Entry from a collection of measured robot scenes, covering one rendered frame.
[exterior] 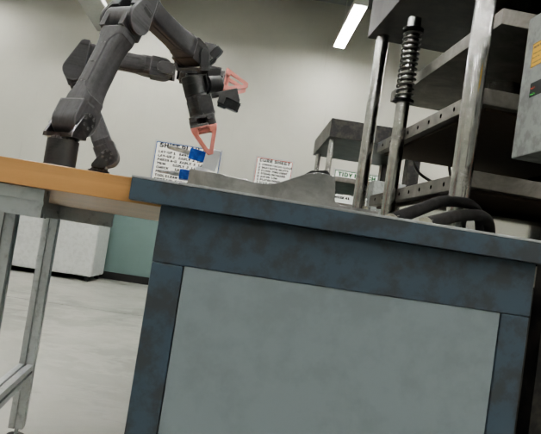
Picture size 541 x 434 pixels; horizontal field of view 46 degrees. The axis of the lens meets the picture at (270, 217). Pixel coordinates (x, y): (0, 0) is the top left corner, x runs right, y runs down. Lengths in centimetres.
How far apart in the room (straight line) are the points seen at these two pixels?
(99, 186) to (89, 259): 714
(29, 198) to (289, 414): 53
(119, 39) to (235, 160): 752
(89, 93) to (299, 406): 74
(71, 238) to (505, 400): 734
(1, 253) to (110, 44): 57
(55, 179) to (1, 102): 855
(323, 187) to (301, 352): 70
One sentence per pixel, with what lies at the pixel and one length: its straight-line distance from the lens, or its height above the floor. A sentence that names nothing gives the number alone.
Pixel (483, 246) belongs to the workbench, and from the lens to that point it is 110.
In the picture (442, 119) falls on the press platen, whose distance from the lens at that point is 229.
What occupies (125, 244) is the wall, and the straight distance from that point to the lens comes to 895.
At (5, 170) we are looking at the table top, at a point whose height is 78.
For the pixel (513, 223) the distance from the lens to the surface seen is 244.
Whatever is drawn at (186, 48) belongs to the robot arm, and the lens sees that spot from 161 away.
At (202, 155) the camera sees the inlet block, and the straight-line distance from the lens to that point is 164.
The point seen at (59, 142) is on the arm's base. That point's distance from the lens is 132.
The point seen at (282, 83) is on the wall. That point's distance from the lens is 913.
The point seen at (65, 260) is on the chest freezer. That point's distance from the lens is 823.
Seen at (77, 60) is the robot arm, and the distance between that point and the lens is 197.
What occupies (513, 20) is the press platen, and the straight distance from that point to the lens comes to 213.
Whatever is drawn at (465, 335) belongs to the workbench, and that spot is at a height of 63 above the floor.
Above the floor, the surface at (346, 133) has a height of 194.
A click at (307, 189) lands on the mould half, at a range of 165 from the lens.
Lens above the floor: 72
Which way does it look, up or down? 3 degrees up
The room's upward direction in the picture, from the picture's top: 9 degrees clockwise
